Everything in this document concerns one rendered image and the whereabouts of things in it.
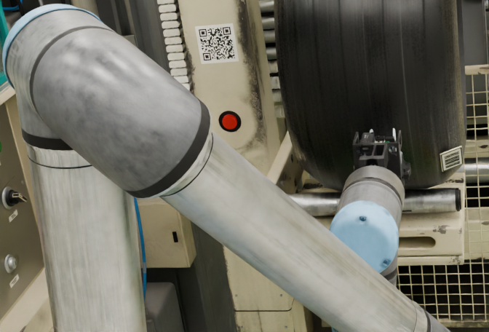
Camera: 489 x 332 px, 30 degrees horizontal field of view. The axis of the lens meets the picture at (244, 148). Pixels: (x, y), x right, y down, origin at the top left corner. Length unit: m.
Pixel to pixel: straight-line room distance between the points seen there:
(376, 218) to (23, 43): 0.52
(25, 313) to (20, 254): 0.11
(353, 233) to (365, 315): 0.17
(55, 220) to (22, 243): 0.65
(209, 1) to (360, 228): 0.67
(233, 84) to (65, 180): 0.83
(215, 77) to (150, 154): 0.94
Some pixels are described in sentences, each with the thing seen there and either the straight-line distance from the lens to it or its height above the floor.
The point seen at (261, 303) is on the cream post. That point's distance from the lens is 1.98.
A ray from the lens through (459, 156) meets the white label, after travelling 1.62.
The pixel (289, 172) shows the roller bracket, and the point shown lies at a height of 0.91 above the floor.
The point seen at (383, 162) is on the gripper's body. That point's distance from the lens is 1.35.
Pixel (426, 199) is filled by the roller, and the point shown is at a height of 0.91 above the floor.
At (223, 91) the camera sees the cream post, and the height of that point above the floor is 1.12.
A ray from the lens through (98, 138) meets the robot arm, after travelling 0.85.
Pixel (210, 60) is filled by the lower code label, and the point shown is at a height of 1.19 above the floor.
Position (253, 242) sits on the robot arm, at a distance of 0.95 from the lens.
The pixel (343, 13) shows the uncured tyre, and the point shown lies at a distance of 1.50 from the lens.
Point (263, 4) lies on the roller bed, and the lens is 2.14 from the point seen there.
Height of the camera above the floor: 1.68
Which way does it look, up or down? 22 degrees down
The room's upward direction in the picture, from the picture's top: 9 degrees counter-clockwise
